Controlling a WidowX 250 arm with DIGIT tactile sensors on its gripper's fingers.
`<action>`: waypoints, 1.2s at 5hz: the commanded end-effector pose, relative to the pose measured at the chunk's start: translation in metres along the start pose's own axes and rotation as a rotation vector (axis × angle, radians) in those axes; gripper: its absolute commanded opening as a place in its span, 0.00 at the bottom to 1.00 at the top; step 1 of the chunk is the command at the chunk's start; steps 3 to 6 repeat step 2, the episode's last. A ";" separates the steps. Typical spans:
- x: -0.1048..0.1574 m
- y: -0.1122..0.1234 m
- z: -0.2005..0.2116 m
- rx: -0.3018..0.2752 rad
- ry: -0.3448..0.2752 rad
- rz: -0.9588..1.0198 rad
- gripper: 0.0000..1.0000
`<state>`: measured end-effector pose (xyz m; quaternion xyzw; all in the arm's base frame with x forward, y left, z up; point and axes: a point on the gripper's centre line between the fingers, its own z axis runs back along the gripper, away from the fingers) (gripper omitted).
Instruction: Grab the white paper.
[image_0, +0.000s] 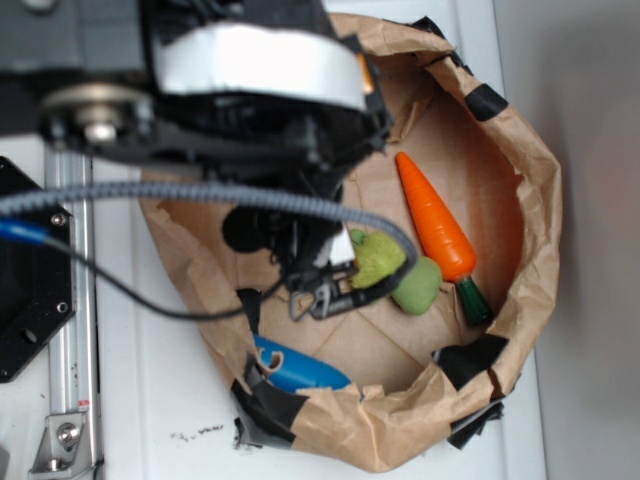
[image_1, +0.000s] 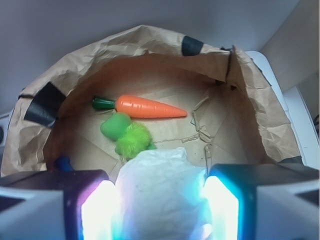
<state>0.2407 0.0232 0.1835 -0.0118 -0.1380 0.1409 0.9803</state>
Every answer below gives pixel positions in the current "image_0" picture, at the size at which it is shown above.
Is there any green plush toy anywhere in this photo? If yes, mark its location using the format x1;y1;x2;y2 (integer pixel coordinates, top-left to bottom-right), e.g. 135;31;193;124
349;229;443;315

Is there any blue plastic toy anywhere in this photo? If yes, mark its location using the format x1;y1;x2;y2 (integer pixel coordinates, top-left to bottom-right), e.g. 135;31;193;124
254;335;351;393

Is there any grey braided cable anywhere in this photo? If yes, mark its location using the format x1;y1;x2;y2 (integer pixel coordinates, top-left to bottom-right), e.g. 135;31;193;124
0;180;420;296

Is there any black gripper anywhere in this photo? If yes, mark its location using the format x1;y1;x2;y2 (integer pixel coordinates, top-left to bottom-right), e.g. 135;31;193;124
221;164;381;322

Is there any orange toy carrot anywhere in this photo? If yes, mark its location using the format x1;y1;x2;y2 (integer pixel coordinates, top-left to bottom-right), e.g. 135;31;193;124
396;152;495;327

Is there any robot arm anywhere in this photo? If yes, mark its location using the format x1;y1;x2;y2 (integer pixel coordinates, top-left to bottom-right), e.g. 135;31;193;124
1;1;405;319

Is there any aluminium rail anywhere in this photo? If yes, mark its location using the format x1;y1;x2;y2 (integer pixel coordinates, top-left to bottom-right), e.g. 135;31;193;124
45;148;100;416

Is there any thin black cable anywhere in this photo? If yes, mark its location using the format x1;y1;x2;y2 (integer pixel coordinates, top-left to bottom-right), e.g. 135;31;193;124
0;218;286;321

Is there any metal corner bracket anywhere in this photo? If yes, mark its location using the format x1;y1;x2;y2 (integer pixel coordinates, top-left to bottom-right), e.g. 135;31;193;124
27;412;102;479

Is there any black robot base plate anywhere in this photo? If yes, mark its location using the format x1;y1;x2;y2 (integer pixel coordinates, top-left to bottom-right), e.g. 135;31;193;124
0;155;78;385

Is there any brown paper bag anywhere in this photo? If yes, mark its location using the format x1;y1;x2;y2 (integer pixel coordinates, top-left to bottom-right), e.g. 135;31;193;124
138;13;564;474

